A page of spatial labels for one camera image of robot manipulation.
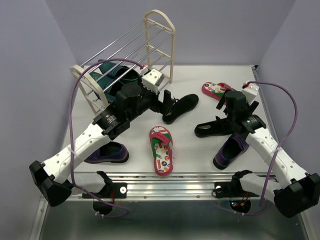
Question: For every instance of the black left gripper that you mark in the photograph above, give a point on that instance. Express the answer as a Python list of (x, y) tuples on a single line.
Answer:
[(167, 102)]

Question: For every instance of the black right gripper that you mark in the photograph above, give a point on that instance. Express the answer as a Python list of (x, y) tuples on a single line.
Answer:
[(248, 106)]

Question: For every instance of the pink sandal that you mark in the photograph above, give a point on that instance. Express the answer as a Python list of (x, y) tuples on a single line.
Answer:
[(215, 90), (161, 143)]

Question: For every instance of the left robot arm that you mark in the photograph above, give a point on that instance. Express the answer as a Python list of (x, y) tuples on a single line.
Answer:
[(55, 177)]

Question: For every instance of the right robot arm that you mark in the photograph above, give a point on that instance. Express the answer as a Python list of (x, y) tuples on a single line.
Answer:
[(294, 191)]

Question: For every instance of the cream metal shoe rack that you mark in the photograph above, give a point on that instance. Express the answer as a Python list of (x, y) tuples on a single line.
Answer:
[(152, 47)]

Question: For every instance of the purple loafer right one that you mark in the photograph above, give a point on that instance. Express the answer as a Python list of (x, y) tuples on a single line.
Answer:
[(234, 147)]

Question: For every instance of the purple loafer one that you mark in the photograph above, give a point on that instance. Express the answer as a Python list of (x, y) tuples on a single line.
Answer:
[(234, 147), (112, 152)]

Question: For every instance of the green loafer rear one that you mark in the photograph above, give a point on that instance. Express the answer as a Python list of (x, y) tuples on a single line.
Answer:
[(131, 77)]

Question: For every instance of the green loafer one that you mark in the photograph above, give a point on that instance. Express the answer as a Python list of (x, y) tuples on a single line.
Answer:
[(131, 77), (105, 82)]

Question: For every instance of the green loafer front one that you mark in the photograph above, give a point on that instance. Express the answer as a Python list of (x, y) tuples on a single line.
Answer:
[(105, 82)]

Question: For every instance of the purple loafer left one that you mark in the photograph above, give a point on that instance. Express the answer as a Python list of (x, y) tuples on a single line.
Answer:
[(112, 152)]

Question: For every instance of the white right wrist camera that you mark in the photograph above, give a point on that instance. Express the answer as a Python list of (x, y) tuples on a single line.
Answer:
[(250, 91)]

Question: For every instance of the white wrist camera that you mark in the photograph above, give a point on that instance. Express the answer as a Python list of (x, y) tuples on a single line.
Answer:
[(250, 91), (152, 80)]

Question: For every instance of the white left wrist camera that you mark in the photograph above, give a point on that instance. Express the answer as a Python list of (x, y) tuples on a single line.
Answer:
[(152, 80)]

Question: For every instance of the aluminium mounting rail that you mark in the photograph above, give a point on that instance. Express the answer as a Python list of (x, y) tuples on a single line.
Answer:
[(131, 187)]

